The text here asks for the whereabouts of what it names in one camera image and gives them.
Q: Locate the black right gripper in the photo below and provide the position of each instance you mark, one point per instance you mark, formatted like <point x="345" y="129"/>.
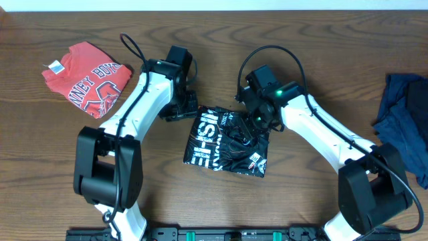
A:
<point x="249" y="128"/>

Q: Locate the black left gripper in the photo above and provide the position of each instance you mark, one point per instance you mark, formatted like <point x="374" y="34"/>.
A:
<point x="192" y="110"/>

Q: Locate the black orange patterned jersey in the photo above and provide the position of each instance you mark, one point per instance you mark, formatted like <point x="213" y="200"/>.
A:
<point x="218" y="141"/>

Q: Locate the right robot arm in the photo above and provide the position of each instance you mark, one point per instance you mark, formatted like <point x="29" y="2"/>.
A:
<point x="372" y="181"/>

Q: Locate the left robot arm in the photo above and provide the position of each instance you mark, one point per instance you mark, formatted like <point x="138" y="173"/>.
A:
<point x="108" y="166"/>

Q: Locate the red folded t-shirt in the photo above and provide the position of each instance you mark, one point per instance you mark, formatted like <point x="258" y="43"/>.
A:
<point x="89" y="78"/>

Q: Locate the navy blue t-shirt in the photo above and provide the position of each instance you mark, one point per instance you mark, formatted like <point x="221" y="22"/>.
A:
<point x="402" y="121"/>

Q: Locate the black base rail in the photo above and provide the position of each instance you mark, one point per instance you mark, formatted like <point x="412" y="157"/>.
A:
<point x="293" y="233"/>

